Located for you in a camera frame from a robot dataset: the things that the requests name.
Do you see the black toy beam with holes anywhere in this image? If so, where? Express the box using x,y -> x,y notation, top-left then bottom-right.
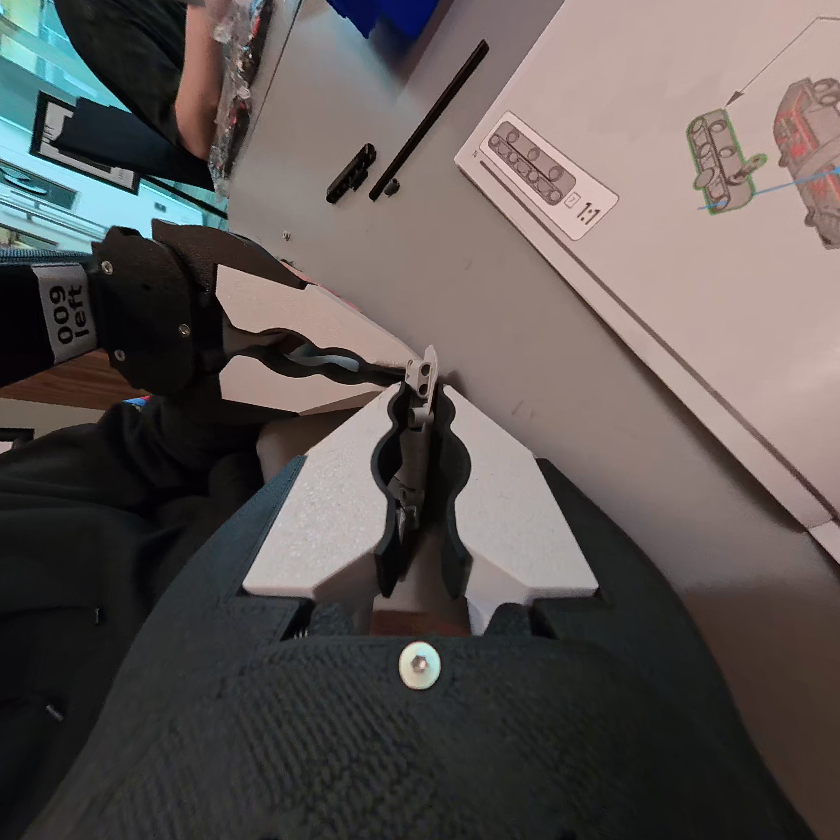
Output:
326,143 -> 378,206

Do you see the long black toy axle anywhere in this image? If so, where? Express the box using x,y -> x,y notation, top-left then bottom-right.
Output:
369,41 -> 490,202

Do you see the grey toy brick assembly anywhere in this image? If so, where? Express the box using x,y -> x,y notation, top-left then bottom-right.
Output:
387,344 -> 442,532

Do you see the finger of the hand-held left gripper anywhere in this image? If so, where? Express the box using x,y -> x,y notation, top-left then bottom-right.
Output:
220,354 -> 395,417
213,262 -> 424,385

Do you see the grey desk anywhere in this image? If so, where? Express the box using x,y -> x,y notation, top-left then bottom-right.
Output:
226,0 -> 840,840

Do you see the clear plastic parts bag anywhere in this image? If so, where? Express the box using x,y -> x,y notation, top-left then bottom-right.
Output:
209,0 -> 277,198

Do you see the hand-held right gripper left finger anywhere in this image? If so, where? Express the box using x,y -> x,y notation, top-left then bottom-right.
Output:
241,384 -> 421,601

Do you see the person's black printed shirt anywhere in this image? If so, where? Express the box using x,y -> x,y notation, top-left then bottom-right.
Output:
0,394 -> 309,840

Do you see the building instruction booklet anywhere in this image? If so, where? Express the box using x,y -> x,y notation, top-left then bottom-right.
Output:
454,0 -> 840,565

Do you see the black framed white sign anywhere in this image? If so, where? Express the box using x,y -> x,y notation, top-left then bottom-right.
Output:
29,92 -> 142,194

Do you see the wooden post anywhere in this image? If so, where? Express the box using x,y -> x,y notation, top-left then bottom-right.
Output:
0,348 -> 155,411

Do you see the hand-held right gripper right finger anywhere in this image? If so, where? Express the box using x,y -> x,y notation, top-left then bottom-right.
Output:
436,386 -> 599,611

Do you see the blue plastic bin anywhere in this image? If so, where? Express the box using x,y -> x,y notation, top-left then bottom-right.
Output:
326,0 -> 421,40

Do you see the person's left forearm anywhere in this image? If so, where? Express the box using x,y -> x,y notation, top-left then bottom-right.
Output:
125,390 -> 303,526

